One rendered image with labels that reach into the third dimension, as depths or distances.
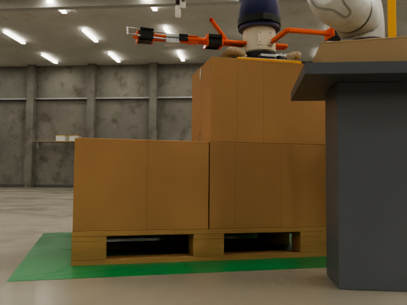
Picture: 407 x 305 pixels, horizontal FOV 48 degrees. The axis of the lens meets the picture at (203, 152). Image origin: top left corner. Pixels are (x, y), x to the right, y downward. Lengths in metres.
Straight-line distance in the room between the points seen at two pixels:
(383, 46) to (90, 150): 1.22
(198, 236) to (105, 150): 0.57
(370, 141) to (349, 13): 0.43
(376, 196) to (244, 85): 0.87
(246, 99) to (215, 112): 0.17
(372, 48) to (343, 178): 0.44
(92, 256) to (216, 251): 0.55
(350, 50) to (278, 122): 0.73
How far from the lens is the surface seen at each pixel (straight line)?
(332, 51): 1.60
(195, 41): 2.35
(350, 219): 1.65
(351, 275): 1.67
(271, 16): 2.42
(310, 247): 2.30
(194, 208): 2.08
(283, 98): 2.25
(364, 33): 1.79
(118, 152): 2.03
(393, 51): 1.64
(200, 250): 2.11
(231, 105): 2.15
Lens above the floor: 0.37
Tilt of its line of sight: 3 degrees up
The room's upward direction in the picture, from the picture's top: straight up
